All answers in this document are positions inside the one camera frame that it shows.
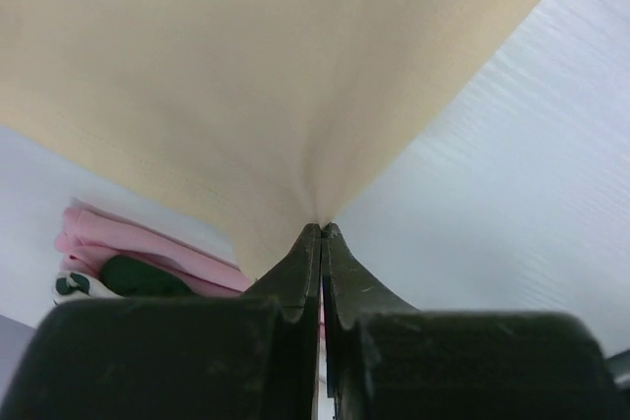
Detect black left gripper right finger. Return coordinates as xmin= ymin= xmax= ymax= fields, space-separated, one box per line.
xmin=321 ymin=224 xmax=629 ymax=419

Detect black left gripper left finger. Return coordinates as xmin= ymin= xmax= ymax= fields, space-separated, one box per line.
xmin=1 ymin=224 xmax=320 ymax=419

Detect cream yellow t shirt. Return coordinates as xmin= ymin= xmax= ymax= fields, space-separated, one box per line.
xmin=1 ymin=0 xmax=540 ymax=277

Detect white printed folded shirt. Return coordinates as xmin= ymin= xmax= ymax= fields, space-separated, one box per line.
xmin=52 ymin=270 xmax=121 ymax=305

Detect pink folded shirt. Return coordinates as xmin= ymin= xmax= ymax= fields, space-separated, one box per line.
xmin=54 ymin=207 xmax=253 ymax=298

